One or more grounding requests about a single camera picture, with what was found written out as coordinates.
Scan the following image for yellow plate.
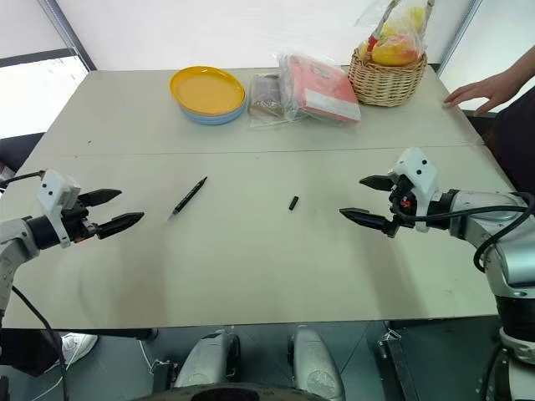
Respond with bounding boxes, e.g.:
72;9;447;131
169;65;247;116

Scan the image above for black window frame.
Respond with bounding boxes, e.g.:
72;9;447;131
0;0;99;73

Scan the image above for bystander's bare hand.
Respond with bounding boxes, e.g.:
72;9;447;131
443;78;510;118

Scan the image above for brown packet in clear bag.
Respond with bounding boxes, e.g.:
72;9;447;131
247;74;290;129

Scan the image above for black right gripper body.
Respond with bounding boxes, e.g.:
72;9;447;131
385;175;420;240

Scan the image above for red booklets in clear bag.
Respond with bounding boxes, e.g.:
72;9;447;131
277;51;363;125

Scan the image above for woven wicker basket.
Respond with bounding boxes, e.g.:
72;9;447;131
347;46;429;108

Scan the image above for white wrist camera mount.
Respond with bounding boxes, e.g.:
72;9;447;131
35;168;82;249
387;146;440;233

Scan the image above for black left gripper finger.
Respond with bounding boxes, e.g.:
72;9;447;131
79;189;124;207
96;211;145;241

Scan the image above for thin black hanging cable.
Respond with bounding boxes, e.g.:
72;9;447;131
11;287;70;401

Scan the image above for clear bag of fruit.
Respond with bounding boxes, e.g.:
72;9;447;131
354;0;432;68

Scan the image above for light blue plate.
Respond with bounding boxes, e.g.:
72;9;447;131
179;99;248;126

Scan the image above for bystander's dark clothing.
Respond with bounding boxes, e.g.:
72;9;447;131
484;88;535;194

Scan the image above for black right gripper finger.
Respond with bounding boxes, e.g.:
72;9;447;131
359;175;395;194
339;207;393;236

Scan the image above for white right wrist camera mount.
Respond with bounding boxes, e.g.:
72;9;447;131
387;146;440;233

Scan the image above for dark trouser leg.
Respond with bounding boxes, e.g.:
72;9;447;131
0;328;64;379

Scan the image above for white sneaker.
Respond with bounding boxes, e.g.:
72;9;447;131
57;332;99;365

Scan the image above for dark rounded robot torso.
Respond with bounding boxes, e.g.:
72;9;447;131
140;385;304;401

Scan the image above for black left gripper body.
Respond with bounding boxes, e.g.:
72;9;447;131
61;197;101;245

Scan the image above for black pen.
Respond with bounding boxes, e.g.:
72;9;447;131
166;175;209;222

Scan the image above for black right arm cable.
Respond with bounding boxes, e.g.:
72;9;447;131
392;190;535;275

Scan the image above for black table leg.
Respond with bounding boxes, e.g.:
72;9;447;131
377;321;420;401

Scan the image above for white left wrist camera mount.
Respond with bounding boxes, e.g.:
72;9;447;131
35;168;82;249

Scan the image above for silver rounded robot leg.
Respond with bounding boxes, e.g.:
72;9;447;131
172;328;242;390
288;324;347;401

